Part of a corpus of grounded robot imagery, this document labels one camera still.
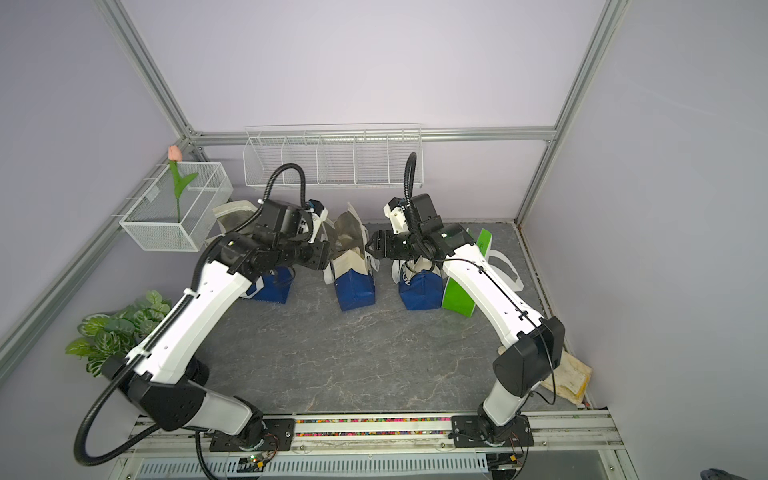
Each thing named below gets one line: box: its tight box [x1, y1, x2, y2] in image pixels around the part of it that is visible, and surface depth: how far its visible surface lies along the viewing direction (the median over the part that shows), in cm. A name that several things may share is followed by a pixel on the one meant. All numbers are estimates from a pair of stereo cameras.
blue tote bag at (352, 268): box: [323, 202, 380, 311], surface depth 87 cm
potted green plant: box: [66, 290, 173, 377], surface depth 66 cm
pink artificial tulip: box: [168, 144, 199, 223], surface depth 85 cm
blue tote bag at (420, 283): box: [391, 256, 443, 310], surface depth 92 cm
